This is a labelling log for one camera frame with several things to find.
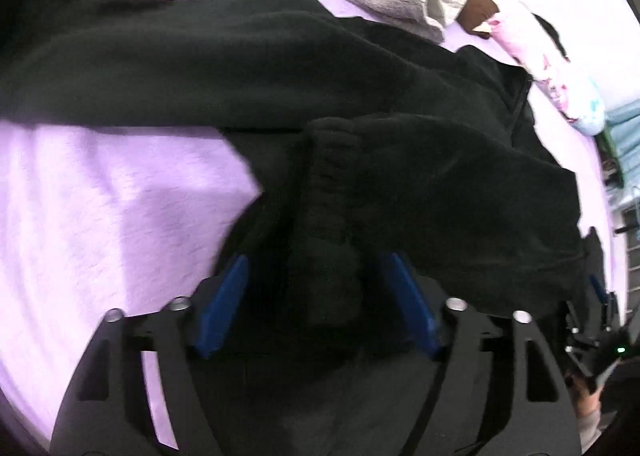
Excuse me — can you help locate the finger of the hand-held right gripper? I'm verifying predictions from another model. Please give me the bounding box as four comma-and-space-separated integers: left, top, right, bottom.
581, 226, 610, 308

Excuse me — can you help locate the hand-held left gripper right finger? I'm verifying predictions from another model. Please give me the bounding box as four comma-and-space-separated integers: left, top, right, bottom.
382, 251, 583, 456

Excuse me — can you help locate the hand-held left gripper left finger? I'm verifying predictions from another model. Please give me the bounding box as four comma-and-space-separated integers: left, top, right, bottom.
50, 253, 250, 456

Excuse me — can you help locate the black hoodie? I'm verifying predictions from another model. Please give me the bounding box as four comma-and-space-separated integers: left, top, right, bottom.
0, 0, 603, 456

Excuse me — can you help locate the person's right forearm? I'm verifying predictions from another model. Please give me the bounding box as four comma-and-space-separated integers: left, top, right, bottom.
575, 408, 608, 453

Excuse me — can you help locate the person's right hand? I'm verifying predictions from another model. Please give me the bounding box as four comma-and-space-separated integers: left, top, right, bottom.
567, 375, 602, 418

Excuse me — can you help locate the purple bed sheet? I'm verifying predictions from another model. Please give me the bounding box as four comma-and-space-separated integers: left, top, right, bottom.
0, 0, 626, 452

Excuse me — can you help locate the light blue fabric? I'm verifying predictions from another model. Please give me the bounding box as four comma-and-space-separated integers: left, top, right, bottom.
602, 99, 640, 187

